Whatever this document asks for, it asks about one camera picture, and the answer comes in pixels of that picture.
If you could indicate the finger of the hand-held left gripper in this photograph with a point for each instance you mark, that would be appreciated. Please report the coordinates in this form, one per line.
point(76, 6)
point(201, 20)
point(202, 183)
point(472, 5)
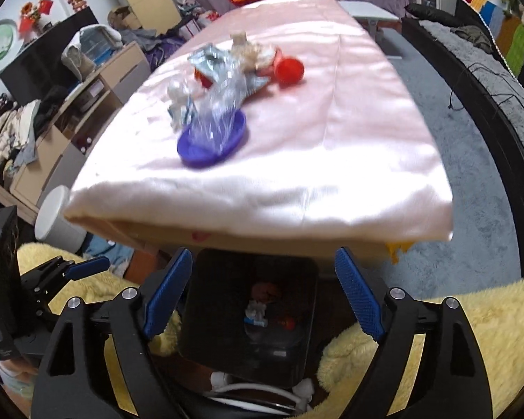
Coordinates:
point(48, 299)
point(89, 266)

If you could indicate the purple bag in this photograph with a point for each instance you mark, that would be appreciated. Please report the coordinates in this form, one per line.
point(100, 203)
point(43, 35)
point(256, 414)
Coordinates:
point(163, 54)

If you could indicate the pile of clothes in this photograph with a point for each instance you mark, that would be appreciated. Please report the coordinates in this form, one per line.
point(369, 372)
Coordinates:
point(13, 131)

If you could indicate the black sofa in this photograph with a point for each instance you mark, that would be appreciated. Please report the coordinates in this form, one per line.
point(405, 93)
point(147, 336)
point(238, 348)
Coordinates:
point(502, 139)

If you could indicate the wooden cabinet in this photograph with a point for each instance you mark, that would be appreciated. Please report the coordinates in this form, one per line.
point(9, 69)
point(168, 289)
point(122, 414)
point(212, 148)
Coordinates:
point(48, 157)

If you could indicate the purple plastic plate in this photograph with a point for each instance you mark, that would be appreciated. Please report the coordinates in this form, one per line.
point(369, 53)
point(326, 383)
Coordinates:
point(227, 145)

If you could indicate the black trash bin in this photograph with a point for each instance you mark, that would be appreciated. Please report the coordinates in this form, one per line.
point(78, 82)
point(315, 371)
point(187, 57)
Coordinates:
point(227, 336)

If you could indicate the pink satin tablecloth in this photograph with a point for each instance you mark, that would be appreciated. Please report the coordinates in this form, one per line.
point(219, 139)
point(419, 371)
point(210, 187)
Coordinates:
point(332, 118)

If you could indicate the cardboard box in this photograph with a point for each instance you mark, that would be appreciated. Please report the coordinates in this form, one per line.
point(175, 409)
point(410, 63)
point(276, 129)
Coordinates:
point(122, 17)

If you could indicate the black television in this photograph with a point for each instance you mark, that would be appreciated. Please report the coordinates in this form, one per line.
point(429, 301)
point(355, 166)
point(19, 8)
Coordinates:
point(39, 56)

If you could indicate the silver foil wrapper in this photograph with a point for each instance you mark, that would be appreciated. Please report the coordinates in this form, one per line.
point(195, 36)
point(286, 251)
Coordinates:
point(209, 57)

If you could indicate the white crumpled packet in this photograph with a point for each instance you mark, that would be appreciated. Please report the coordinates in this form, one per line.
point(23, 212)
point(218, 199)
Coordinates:
point(181, 96)

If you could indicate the small red scrap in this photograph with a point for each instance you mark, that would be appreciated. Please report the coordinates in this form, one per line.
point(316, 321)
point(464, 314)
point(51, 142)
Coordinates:
point(287, 323)

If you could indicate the grey fuzzy blanket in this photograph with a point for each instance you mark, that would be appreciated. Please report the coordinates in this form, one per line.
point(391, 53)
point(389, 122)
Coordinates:
point(471, 70)

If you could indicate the white grey plastic container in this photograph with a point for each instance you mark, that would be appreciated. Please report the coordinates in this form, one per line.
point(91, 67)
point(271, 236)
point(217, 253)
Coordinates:
point(91, 48)

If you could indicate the dark green cloth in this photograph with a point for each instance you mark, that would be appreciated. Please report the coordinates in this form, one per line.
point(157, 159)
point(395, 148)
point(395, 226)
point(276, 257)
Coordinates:
point(471, 37)

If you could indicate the white round bucket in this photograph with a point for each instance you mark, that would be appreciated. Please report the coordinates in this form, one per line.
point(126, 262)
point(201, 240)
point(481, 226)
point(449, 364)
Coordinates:
point(56, 222)

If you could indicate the small bottle with red cap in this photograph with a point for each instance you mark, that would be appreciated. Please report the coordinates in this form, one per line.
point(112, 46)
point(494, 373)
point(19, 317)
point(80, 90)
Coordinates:
point(290, 70)

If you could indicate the yellow fluffy blanket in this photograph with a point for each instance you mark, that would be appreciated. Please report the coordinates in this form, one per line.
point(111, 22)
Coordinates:
point(463, 327)

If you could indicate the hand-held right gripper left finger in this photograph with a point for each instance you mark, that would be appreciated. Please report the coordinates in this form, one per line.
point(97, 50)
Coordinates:
point(170, 290)

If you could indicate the black pillow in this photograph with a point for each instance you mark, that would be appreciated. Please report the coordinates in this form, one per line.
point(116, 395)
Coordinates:
point(430, 14)

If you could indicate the light blue cloth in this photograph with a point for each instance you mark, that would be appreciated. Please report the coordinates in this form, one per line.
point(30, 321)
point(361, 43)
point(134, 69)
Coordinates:
point(109, 255)

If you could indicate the person's left forearm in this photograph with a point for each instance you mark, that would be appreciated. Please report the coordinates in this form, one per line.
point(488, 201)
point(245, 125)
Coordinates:
point(13, 375)

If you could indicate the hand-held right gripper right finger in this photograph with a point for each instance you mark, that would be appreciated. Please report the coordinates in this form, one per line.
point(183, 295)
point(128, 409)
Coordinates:
point(359, 297)

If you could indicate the round framed picture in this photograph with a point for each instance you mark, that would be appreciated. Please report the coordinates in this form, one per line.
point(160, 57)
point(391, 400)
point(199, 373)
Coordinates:
point(0, 48)

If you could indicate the white blue wrapper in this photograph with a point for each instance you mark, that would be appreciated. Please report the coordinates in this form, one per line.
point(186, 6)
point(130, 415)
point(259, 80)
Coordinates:
point(256, 313)

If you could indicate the colourful striped knitted blanket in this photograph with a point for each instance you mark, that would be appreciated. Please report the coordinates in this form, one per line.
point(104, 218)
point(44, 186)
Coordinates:
point(517, 48)

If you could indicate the white folding table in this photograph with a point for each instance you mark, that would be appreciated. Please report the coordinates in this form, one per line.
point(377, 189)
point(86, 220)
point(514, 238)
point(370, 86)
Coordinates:
point(371, 11)

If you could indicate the clear plastic wrapper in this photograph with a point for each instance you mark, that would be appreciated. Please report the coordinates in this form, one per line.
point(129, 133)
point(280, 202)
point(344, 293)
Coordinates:
point(218, 109)

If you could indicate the reddish crumpled scrap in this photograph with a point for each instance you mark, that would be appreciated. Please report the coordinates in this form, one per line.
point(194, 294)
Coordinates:
point(266, 291)

